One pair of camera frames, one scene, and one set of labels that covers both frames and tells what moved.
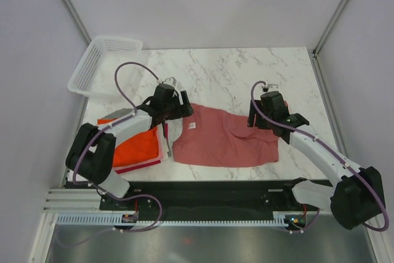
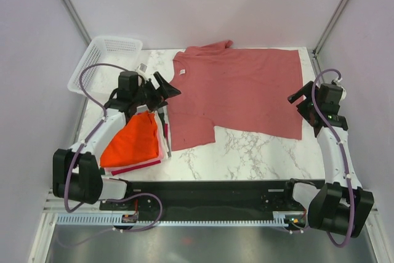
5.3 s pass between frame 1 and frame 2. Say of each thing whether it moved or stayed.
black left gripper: moved
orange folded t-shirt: stayed
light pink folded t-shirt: stayed
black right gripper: moved
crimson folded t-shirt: stayed
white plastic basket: stayed
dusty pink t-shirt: moved
